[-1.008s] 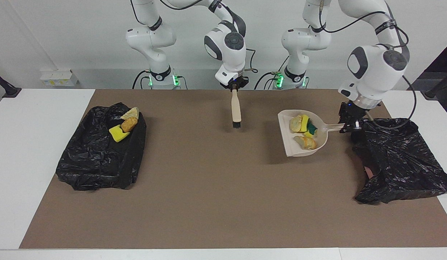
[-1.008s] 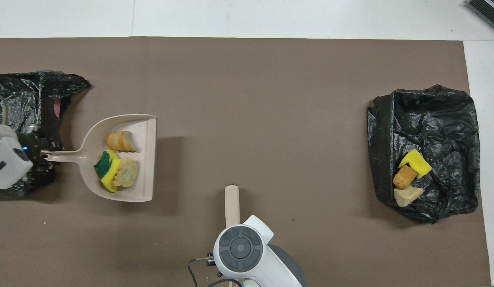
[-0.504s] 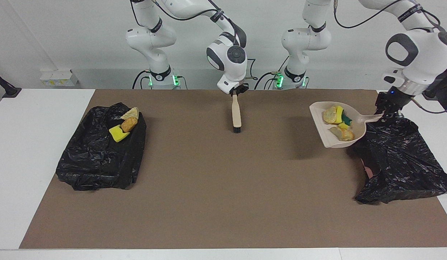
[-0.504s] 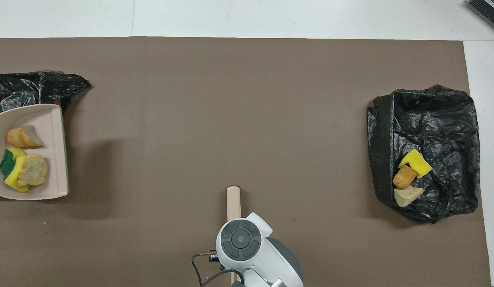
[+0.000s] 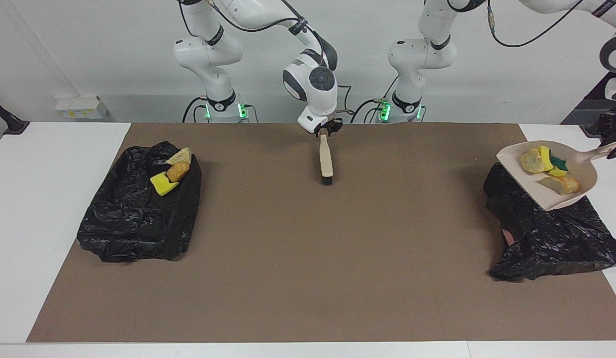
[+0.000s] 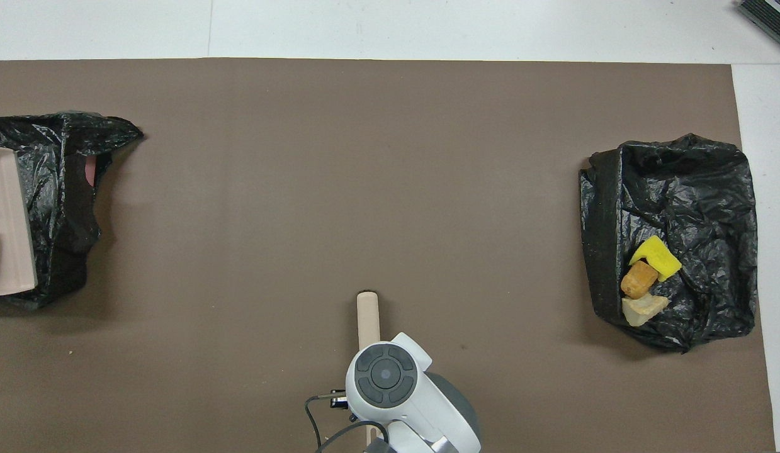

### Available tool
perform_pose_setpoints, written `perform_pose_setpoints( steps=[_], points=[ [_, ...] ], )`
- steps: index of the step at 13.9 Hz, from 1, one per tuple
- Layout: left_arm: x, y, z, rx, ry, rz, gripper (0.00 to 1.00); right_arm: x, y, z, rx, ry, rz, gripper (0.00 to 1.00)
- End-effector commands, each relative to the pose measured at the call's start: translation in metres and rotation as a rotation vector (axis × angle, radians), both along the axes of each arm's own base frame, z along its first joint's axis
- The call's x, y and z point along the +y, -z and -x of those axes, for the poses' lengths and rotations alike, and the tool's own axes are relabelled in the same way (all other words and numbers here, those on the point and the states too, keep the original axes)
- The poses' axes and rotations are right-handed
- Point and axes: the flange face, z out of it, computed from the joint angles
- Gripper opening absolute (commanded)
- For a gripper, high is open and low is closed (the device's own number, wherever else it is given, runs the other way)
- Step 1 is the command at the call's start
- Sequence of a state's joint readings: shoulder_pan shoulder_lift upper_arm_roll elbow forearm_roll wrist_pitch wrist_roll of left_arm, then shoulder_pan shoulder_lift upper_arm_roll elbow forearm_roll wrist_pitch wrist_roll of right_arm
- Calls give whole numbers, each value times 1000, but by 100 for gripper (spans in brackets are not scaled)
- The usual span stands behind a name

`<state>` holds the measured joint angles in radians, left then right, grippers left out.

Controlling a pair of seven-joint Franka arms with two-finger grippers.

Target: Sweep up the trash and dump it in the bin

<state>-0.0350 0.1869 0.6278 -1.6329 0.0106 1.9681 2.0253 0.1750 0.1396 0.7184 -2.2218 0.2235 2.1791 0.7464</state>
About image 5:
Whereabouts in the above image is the beige hand brush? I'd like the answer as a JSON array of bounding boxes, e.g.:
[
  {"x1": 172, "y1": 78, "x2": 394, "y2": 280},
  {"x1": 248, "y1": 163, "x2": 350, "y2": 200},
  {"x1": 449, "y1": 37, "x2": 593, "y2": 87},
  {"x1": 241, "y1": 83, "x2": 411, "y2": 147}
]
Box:
[{"x1": 319, "y1": 130, "x2": 334, "y2": 186}]

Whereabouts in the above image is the beige plastic dustpan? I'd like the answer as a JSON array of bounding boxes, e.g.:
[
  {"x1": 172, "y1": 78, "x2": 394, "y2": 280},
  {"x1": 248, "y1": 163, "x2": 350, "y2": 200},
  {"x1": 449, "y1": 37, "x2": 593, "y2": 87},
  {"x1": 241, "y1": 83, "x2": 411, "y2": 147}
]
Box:
[{"x1": 496, "y1": 141, "x2": 616, "y2": 212}]

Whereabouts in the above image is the small green yellow sponge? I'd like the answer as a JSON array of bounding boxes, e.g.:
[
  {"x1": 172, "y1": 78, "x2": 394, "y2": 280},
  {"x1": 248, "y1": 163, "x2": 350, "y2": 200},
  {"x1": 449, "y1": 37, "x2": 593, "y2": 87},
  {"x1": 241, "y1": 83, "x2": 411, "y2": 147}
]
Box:
[{"x1": 547, "y1": 156, "x2": 569, "y2": 178}]

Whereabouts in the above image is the striped croissant piece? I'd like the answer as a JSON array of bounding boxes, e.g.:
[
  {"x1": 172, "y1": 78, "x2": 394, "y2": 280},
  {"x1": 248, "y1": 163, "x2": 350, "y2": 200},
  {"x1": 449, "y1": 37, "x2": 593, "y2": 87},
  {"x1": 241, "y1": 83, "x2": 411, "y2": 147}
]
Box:
[{"x1": 539, "y1": 175, "x2": 581, "y2": 195}]

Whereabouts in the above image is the thick yellow green sponge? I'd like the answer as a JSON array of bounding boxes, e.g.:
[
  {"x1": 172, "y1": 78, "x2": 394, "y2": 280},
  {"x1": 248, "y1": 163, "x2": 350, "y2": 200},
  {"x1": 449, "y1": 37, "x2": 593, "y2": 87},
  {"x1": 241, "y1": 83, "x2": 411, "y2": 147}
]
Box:
[{"x1": 536, "y1": 145, "x2": 554, "y2": 170}]

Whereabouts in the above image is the round pale bread chunk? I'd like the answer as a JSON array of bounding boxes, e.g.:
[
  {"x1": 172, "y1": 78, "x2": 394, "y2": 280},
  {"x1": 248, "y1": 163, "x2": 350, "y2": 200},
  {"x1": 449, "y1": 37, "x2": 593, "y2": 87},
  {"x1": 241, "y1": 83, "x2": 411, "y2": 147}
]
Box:
[{"x1": 520, "y1": 149, "x2": 552, "y2": 174}]

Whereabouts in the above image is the notched green yellow sponge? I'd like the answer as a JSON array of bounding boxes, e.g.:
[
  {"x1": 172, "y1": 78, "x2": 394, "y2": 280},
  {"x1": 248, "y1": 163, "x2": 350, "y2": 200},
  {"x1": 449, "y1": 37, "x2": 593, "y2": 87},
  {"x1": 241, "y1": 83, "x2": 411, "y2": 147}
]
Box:
[{"x1": 150, "y1": 172, "x2": 180, "y2": 196}]

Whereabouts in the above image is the loose black trash bag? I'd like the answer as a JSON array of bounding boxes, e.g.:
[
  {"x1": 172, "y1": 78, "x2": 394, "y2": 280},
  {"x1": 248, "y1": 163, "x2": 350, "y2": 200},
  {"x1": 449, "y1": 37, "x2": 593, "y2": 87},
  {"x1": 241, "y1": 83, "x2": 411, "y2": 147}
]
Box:
[{"x1": 483, "y1": 162, "x2": 616, "y2": 282}]

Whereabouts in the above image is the right black trash bag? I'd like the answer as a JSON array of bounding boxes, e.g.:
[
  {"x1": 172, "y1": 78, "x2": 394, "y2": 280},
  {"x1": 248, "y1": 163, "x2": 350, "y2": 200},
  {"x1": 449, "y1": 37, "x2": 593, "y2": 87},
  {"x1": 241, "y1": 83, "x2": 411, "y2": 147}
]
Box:
[{"x1": 77, "y1": 141, "x2": 203, "y2": 263}]

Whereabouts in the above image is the brown table mat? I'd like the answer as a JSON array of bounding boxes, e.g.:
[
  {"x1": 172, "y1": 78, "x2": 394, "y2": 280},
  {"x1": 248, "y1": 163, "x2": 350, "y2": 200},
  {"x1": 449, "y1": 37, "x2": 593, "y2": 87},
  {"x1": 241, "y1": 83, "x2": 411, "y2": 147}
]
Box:
[{"x1": 27, "y1": 123, "x2": 616, "y2": 343}]

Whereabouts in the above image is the black left base cable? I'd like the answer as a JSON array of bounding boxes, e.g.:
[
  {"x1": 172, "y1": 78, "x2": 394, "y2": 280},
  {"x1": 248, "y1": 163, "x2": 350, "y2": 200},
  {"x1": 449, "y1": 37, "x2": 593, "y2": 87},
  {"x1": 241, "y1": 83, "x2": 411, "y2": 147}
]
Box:
[{"x1": 350, "y1": 77, "x2": 403, "y2": 123}]

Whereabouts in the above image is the black base cable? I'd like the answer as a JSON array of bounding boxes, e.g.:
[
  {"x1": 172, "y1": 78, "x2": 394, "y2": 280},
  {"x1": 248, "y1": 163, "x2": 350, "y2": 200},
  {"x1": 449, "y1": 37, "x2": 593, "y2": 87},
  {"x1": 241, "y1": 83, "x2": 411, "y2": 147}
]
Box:
[
  {"x1": 350, "y1": 77, "x2": 403, "y2": 123},
  {"x1": 182, "y1": 96, "x2": 209, "y2": 123}
]

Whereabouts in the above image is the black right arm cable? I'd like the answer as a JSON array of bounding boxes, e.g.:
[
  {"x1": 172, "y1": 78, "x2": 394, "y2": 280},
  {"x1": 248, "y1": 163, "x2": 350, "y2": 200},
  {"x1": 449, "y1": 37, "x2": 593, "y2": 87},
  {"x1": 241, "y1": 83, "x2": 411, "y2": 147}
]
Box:
[{"x1": 208, "y1": 0, "x2": 354, "y2": 116}]

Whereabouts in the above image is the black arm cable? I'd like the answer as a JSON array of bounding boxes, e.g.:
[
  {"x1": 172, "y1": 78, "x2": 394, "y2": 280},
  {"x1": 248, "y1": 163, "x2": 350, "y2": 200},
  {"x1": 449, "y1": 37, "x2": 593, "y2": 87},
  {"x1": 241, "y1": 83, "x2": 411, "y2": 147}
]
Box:
[
  {"x1": 208, "y1": 0, "x2": 354, "y2": 116},
  {"x1": 486, "y1": 0, "x2": 587, "y2": 49}
]

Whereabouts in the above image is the black right base cable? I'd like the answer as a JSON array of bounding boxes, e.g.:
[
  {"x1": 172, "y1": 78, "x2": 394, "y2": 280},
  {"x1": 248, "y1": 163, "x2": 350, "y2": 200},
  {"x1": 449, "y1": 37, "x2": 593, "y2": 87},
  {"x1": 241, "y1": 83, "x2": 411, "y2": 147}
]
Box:
[{"x1": 182, "y1": 96, "x2": 209, "y2": 123}]

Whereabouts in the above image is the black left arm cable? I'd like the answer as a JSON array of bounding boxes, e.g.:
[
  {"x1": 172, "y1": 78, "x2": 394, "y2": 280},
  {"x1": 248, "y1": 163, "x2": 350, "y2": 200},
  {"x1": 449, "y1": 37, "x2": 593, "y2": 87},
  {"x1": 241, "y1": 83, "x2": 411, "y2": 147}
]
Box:
[{"x1": 486, "y1": 0, "x2": 587, "y2": 49}]

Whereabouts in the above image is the white wall socket box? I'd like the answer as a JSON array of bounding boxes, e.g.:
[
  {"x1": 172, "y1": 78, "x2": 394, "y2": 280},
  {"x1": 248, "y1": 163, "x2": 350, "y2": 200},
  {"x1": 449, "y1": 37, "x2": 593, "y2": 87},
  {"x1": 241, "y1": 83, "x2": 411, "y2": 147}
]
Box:
[{"x1": 55, "y1": 95, "x2": 108, "y2": 120}]

